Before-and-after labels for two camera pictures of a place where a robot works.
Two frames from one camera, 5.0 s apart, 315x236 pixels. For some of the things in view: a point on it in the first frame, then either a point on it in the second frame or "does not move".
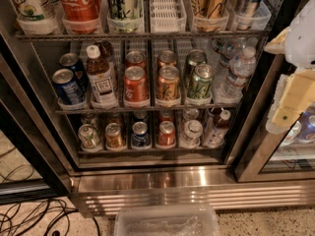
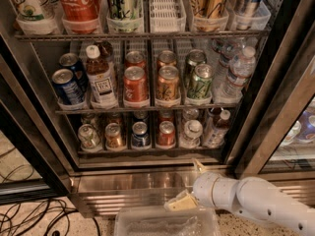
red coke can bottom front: x=166 y=137 does not move
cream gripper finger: x=278 y=44 to x=185 y=202
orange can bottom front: x=114 y=140 does not move
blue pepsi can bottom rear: x=140 y=116 does not move
